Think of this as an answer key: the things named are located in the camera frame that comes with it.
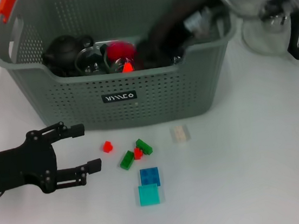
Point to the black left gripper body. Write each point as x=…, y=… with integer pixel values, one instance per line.
x=17, y=166

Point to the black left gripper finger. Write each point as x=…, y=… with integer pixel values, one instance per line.
x=94, y=165
x=76, y=131

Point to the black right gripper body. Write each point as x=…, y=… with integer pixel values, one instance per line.
x=165, y=39

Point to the glass teacup black sleeve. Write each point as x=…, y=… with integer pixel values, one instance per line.
x=117, y=65
x=90, y=62
x=177, y=59

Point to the dark red curved brick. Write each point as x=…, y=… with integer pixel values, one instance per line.
x=120, y=50

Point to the bright red slope brick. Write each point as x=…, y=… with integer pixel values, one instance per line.
x=127, y=68

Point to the blue square building plate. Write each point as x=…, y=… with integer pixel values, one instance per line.
x=150, y=177

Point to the teal square building plate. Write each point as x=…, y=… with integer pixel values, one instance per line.
x=148, y=195

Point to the grey-green perforated storage bin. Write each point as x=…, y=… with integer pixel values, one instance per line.
x=151, y=103

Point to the small red building brick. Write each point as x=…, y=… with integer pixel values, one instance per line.
x=137, y=154
x=107, y=146

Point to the small green building brick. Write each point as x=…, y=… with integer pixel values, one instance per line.
x=126, y=160

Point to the long green building brick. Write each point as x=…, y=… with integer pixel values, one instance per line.
x=144, y=146

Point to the black clay teapot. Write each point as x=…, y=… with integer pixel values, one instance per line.
x=62, y=50

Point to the cream long building brick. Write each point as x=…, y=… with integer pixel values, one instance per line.
x=180, y=134

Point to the glass pitcher black lid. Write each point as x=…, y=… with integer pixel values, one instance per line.
x=297, y=36

